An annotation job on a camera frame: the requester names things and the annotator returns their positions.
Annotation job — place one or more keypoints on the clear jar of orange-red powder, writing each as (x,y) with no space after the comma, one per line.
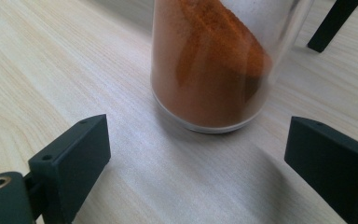
(208,68)

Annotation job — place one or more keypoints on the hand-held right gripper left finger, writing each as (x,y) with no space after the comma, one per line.
(71,165)

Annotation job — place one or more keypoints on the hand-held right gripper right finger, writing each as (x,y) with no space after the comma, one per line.
(332,161)

